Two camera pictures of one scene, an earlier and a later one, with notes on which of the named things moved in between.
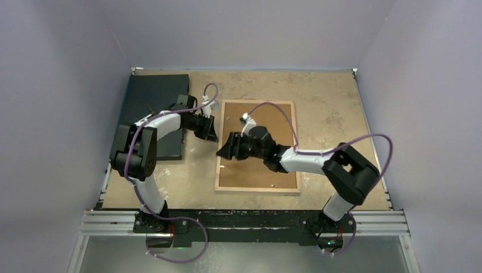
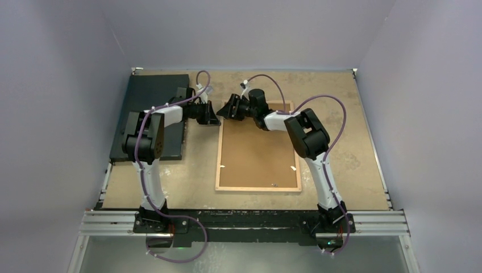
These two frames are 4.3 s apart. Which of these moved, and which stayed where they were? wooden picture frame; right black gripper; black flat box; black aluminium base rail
Moved: right black gripper
Stayed: wooden picture frame; black flat box; black aluminium base rail
